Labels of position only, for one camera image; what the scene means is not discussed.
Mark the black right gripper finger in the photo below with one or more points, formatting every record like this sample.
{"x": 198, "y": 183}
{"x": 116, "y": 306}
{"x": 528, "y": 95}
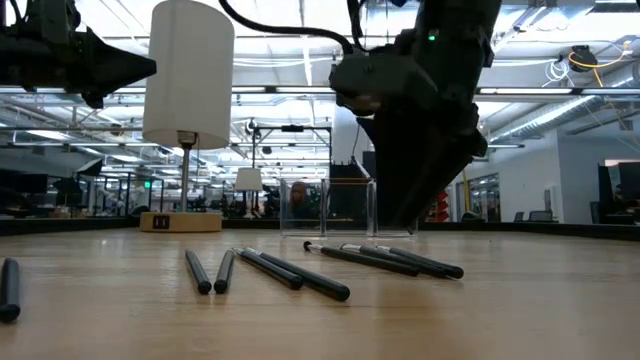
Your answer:
{"x": 415, "y": 175}

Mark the black pen silver tip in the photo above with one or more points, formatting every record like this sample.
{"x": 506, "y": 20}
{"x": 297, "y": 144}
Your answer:
{"x": 370, "y": 261}

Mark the black pen thick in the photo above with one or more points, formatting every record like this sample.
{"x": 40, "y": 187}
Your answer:
{"x": 310, "y": 280}

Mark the red background item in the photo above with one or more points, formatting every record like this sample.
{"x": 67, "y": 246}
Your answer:
{"x": 442, "y": 205}

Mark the black keyboard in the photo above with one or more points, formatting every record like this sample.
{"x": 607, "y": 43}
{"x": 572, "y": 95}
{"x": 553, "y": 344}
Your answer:
{"x": 345, "y": 200}

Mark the white shade wooden base lamp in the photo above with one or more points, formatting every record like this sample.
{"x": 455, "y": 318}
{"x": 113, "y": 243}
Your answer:
{"x": 190, "y": 75}

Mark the clear acrylic organizer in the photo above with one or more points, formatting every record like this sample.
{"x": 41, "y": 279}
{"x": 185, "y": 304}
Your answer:
{"x": 324, "y": 210}

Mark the person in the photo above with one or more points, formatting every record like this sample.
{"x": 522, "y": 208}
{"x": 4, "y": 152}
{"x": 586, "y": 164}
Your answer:
{"x": 299, "y": 197}

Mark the small white background lamp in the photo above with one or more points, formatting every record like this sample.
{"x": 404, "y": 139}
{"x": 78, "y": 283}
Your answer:
{"x": 248, "y": 179}

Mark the black aluminium table frame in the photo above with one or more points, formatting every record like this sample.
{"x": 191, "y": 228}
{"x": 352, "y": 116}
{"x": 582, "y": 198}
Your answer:
{"x": 75, "y": 226}

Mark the black background rig frame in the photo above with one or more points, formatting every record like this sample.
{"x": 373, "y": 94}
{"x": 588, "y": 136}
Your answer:
{"x": 292, "y": 128}

